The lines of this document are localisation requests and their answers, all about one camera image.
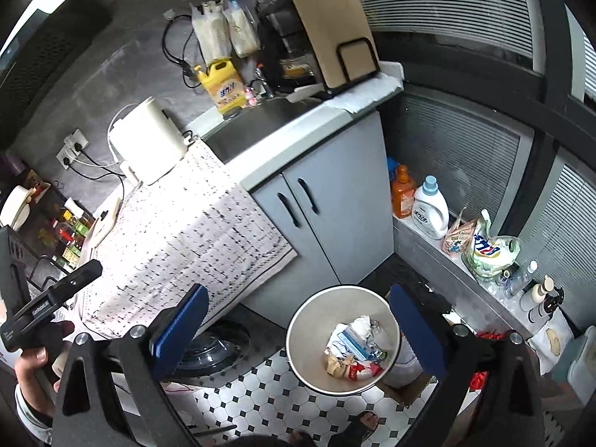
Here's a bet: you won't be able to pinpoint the clear plastic bottle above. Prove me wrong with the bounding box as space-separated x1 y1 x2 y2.
500 261 538 299

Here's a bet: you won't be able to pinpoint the white laundry detergent bottle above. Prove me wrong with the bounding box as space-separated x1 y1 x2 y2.
412 175 450 239

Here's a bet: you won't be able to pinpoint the dark brown bottle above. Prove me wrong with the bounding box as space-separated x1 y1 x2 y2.
528 286 566 324

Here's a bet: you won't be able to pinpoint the white power cable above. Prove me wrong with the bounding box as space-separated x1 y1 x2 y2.
70 105 136 178

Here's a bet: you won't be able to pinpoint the blue white wrapper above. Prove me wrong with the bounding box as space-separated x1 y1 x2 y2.
326 321 373 359

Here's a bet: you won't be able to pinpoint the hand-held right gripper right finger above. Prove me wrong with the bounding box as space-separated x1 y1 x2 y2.
389 280 546 447

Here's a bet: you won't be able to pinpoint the yellow detergent bottle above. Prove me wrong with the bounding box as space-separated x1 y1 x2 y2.
194 58 247 112

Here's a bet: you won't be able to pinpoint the small hanging plastic bag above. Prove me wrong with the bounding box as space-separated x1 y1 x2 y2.
222 0 261 57

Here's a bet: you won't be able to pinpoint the white cloth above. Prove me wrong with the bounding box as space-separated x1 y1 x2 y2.
286 62 404 113

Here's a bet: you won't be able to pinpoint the cream air fryer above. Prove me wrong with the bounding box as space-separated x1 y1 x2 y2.
108 97 189 186

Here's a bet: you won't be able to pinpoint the orange bottle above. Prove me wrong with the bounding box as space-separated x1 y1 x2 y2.
390 164 416 219

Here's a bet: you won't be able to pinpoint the black dish rack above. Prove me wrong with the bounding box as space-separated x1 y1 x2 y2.
254 0 380 98

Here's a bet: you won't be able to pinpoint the printed white tablecloth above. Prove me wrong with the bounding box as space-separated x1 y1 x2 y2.
80 140 299 340

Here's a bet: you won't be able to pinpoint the small wooden board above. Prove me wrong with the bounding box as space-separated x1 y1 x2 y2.
86 196 123 248

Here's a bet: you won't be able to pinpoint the grey cabinet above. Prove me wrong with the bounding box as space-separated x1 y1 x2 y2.
242 112 396 329

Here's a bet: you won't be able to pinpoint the red wrapper piece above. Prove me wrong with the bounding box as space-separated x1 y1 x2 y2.
347 363 385 381

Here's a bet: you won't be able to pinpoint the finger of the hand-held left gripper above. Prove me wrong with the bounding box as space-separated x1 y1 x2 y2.
47 260 103 302

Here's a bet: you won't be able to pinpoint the person's left forearm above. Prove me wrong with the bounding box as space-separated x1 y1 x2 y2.
14 384 57 445

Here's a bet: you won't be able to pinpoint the silver wrapper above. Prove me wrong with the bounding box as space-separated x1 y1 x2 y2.
368 319 396 364

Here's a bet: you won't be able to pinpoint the pink snack bag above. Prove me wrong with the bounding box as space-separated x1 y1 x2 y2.
442 207 480 257

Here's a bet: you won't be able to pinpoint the white bowl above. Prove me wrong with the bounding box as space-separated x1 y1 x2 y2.
0 185 38 231

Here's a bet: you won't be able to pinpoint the beige cutting board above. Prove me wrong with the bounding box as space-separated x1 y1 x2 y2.
285 0 380 90

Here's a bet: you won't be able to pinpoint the steel pot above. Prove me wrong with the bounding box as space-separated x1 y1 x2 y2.
279 58 313 80

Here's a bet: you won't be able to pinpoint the black spice rack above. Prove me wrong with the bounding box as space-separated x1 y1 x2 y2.
0 168 101 289

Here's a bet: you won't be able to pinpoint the red plastic bag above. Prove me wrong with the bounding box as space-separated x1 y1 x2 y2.
470 330 510 394

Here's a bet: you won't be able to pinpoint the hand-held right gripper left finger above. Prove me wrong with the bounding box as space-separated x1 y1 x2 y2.
50 283 209 447

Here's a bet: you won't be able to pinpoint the black hanging cable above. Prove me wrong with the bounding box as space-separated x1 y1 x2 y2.
162 14 201 89

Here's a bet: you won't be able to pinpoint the green white refill bag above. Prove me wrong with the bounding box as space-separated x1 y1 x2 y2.
462 209 523 282

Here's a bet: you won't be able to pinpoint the white wall socket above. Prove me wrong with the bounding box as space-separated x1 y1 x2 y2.
56 129 90 168

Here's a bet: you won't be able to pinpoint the grey window blinds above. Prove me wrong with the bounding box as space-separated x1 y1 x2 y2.
342 0 596 336

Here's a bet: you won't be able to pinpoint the black cabinet handle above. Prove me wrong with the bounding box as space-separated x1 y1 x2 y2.
278 192 299 229
298 178 318 213

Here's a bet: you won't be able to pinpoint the cream pump bottle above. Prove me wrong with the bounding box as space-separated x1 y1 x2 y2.
519 276 555 313

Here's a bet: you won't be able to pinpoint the black power cable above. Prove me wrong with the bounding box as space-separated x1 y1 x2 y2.
65 146 126 182

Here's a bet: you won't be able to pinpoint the steel sink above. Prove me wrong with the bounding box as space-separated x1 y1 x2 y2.
203 97 322 165

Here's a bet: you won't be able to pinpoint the pale storage container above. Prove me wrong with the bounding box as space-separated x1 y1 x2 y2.
554 326 596 406

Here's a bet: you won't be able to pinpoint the person's left hand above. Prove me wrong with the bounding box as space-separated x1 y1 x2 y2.
14 319 75 417

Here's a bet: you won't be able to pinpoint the black range hood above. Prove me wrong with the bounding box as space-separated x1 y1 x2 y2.
0 0 115 103

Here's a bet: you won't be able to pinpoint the white trash bin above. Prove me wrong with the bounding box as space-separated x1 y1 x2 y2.
285 284 402 399

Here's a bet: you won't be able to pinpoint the white cap oil bottle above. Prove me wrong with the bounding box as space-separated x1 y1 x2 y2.
64 198 94 224

